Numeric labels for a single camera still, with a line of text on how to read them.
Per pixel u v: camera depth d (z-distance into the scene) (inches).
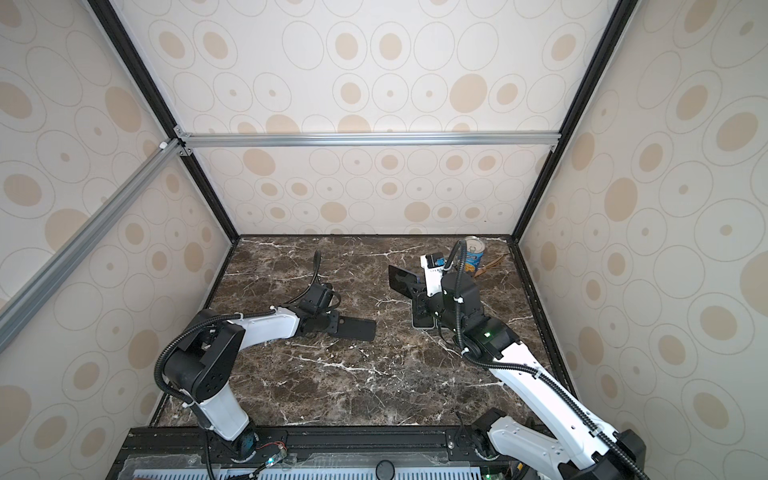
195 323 19.7
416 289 27.8
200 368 18.4
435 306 25.1
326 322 33.2
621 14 26.7
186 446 29.5
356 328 37.1
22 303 20.4
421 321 37.4
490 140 63.7
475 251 40.4
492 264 44.4
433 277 24.3
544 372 18.0
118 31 27.5
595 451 15.2
